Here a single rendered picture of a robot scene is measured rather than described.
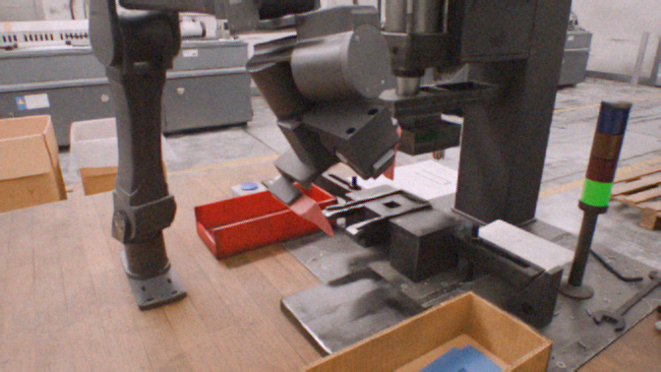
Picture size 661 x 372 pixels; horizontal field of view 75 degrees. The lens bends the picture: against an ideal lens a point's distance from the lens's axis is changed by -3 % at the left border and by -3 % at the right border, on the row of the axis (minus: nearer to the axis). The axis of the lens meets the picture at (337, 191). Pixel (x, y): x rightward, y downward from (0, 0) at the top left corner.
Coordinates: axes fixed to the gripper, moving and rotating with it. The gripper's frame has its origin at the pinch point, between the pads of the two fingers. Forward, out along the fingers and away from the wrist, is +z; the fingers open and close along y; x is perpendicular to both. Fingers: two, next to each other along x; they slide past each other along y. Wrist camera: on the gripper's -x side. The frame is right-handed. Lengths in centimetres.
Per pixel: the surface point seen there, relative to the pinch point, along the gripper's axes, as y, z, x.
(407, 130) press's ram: 15.8, 4.8, 9.7
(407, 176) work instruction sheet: 31, 42, 43
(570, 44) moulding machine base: 642, 418, 406
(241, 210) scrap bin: -7.5, 16.0, 41.0
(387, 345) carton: -8.4, 12.6, -7.4
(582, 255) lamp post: 23.2, 29.3, -10.5
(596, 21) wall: 843, 492, 475
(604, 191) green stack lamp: 28.4, 19.8, -11.3
